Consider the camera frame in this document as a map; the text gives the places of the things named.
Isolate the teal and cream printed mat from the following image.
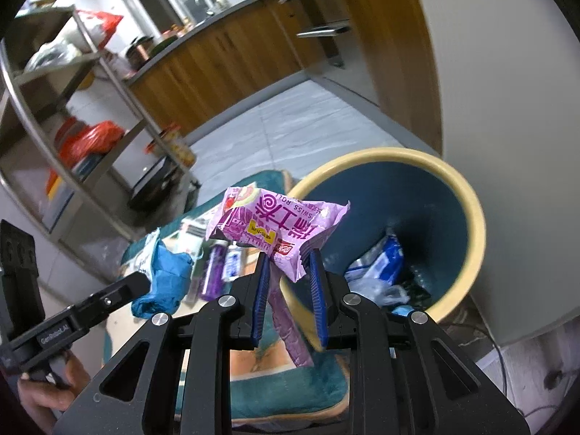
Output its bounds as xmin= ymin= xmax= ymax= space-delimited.
xmin=103 ymin=170 xmax=349 ymax=432

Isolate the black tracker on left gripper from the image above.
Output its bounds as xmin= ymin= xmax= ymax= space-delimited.
xmin=1 ymin=219 xmax=45 ymax=342

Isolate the white barcode label packet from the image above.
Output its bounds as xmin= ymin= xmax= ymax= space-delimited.
xmin=120 ymin=228 xmax=160 ymax=281

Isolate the red plastic bag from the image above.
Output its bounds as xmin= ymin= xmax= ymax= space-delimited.
xmin=54 ymin=117 xmax=125 ymax=168

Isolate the silver and blue foil wrapper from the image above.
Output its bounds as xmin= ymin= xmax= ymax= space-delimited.
xmin=344 ymin=234 xmax=404 ymax=285

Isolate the purple snack wrapper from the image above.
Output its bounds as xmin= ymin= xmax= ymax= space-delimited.
xmin=206 ymin=184 xmax=350 ymax=367

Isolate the clear plastic bag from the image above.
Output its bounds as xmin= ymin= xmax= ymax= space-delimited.
xmin=348 ymin=278 xmax=410 ymax=307

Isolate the left hand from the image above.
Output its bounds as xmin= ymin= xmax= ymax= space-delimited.
xmin=18 ymin=351 xmax=90 ymax=434

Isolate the metal shelf rack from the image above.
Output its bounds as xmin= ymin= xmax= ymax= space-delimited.
xmin=1 ymin=7 xmax=200 ymax=241

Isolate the steel oven with handles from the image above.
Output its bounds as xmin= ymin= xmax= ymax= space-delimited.
xmin=274 ymin=0 xmax=350 ymax=71

